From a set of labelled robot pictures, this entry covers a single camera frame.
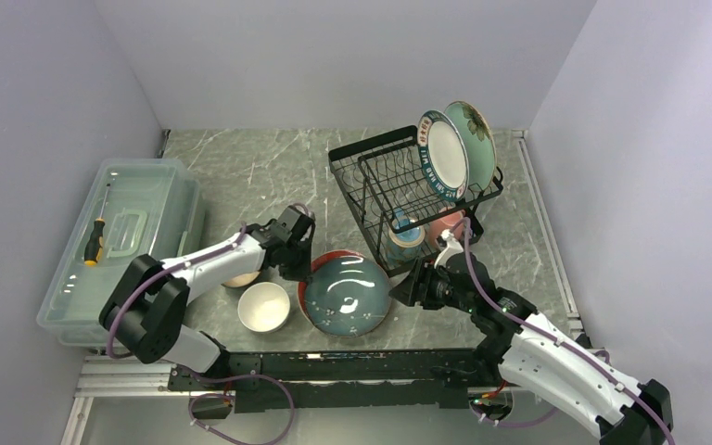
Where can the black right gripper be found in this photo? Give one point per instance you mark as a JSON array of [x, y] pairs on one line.
[[416, 286]]

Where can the red rimmed bottom plate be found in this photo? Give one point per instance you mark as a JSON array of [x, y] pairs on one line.
[[317, 264]]

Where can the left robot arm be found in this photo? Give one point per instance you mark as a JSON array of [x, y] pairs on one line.
[[144, 314]]

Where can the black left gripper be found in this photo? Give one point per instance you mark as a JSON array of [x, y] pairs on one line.
[[301, 273]]

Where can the clear plastic storage box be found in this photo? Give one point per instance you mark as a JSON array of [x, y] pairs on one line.
[[154, 207]]

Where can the blue mug orange inside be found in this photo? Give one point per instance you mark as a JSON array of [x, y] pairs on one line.
[[404, 246]]

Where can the pink mug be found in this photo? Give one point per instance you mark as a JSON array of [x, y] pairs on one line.
[[446, 222]]

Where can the dark bowl beige inside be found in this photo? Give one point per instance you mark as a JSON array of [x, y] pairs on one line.
[[242, 280]]

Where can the black wire dish rack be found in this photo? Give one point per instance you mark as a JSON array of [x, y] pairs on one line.
[[382, 174]]

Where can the yellow black screwdriver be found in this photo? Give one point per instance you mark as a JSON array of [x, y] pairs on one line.
[[94, 246]]

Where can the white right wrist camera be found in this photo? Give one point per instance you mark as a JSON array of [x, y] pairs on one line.
[[448, 245]]

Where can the light blue flower plate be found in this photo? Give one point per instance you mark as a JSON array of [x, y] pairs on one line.
[[478, 141]]

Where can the white plate teal lettered rim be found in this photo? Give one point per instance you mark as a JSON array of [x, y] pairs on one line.
[[442, 154]]

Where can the dark teal plate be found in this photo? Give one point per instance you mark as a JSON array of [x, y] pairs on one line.
[[347, 296]]

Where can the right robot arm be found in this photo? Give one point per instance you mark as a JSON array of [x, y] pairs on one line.
[[522, 347]]

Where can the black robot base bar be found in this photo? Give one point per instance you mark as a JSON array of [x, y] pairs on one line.
[[446, 378]]

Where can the white bowl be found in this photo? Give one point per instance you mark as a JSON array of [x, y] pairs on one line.
[[263, 308]]

